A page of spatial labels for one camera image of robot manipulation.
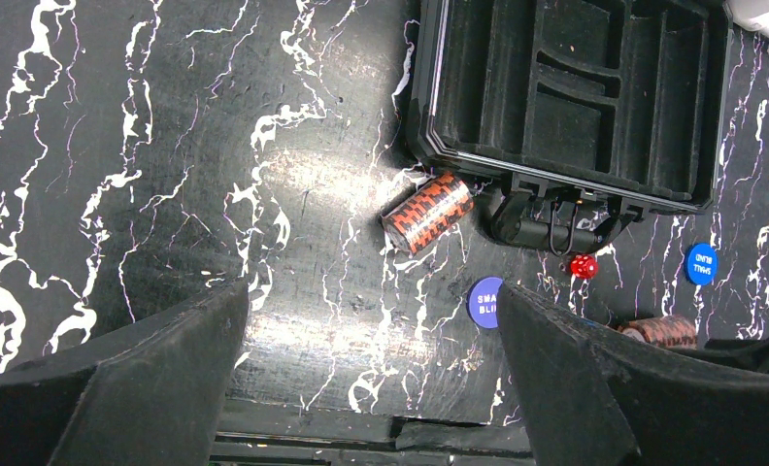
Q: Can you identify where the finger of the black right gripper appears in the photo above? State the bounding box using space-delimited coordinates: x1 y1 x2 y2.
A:
686 337 769 375

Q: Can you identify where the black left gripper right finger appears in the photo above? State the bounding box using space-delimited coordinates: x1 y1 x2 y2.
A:
497 284 769 465

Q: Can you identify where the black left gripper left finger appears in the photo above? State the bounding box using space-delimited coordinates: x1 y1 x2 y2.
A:
0 280 250 465

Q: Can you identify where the orange black chip roll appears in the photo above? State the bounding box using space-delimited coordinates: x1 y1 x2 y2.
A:
618 316 697 350

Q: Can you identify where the blue small blind button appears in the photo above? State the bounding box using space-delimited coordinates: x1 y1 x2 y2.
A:
684 243 719 286

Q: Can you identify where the purple small blind button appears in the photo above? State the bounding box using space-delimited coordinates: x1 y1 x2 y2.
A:
467 276 503 329

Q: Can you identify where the black poker set case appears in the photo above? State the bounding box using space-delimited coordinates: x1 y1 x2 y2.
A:
406 1 733 255

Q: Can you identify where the red die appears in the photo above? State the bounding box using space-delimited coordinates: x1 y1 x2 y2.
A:
569 254 599 280

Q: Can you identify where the orange black chip stack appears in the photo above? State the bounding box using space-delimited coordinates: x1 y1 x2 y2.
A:
382 173 474 254

